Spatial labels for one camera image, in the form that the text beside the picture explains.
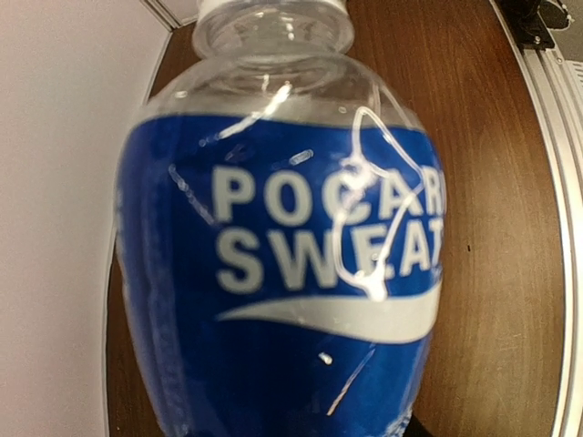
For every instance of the blue labelled plastic bottle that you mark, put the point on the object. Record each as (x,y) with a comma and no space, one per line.
(280,221)

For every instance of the left aluminium frame post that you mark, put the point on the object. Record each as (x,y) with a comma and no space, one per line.
(173,14)

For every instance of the front aluminium rail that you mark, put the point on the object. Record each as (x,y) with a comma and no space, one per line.
(553,79)

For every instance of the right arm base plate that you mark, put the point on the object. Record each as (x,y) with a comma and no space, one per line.
(530,21)

